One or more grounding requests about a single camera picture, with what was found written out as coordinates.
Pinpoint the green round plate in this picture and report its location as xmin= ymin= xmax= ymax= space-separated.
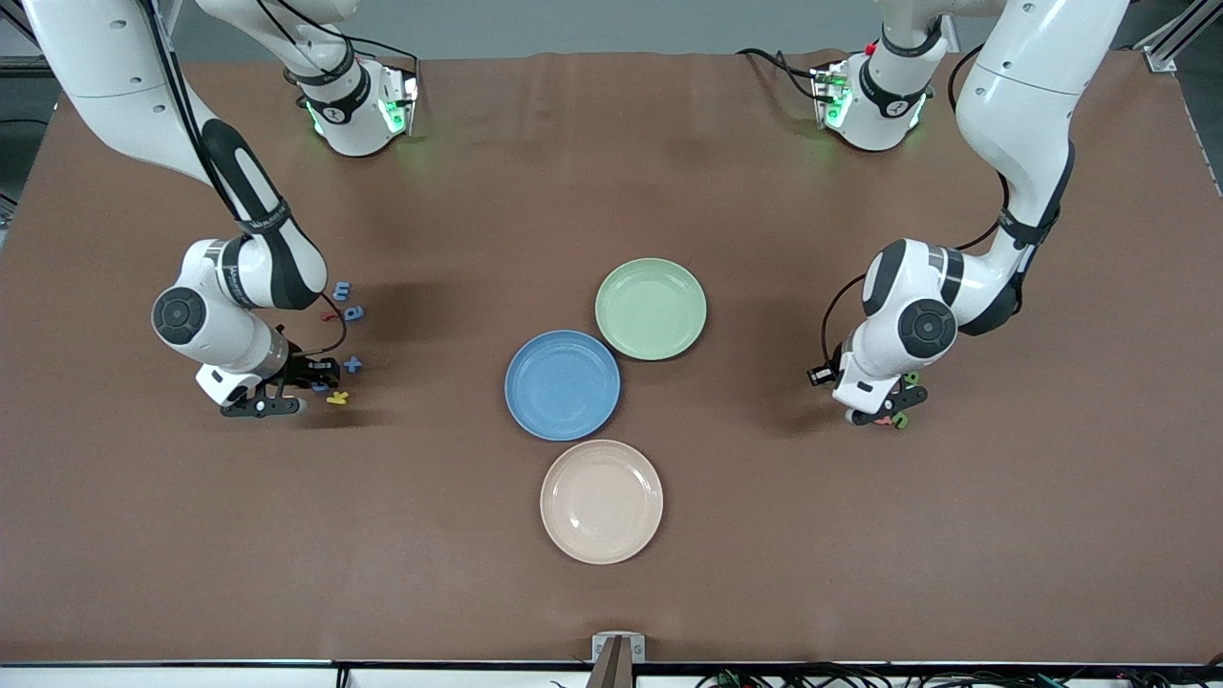
xmin=594 ymin=257 xmax=709 ymax=362

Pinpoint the brown table cover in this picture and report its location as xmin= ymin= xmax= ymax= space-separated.
xmin=0 ymin=50 xmax=1223 ymax=664

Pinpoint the blue round plate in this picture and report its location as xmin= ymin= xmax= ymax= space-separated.
xmin=504 ymin=330 xmax=622 ymax=442

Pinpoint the beige round plate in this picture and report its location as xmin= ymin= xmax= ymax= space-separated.
xmin=540 ymin=439 xmax=665 ymax=566

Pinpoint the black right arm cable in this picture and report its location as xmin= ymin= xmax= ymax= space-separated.
xmin=143 ymin=0 xmax=348 ymax=360

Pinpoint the white table edge rail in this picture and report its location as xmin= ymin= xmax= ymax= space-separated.
xmin=0 ymin=663 xmax=1223 ymax=688

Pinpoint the black base cable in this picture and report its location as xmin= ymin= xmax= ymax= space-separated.
xmin=330 ymin=33 xmax=421 ymax=79
xmin=736 ymin=46 xmax=825 ymax=102

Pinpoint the grey vertical post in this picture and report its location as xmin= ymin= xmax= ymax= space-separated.
xmin=585 ymin=638 xmax=639 ymax=688

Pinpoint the silver aluminium frame profile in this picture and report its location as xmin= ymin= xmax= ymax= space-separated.
xmin=0 ymin=5 xmax=44 ymax=79
xmin=1137 ymin=0 xmax=1210 ymax=74

